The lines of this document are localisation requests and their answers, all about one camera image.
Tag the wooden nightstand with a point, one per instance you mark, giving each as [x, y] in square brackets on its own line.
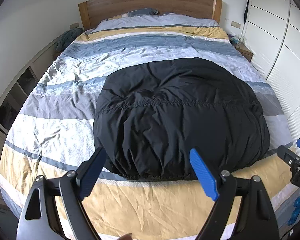
[244, 51]

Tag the white open shelf unit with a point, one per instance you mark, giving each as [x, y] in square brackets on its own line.
[22, 84]

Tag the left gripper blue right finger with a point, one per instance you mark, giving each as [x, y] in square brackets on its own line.
[256, 218]

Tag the blue gloved right hand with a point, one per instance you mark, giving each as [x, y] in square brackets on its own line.
[295, 212]

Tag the white wardrobe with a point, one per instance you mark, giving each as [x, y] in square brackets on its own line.
[272, 33]

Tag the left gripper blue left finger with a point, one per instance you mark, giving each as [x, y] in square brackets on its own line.
[39, 218]

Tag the clutter on nightstand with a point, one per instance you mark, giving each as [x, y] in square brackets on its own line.
[236, 38]

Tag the teal blanket pile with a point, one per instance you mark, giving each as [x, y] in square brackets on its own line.
[67, 38]

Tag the grey blue pillow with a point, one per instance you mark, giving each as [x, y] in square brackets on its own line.
[143, 11]

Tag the wooden headboard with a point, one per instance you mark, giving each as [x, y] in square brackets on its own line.
[92, 12]

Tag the black puffer jacket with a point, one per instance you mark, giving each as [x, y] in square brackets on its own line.
[148, 117]

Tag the beige wall switch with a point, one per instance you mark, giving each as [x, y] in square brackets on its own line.
[74, 25]
[235, 24]

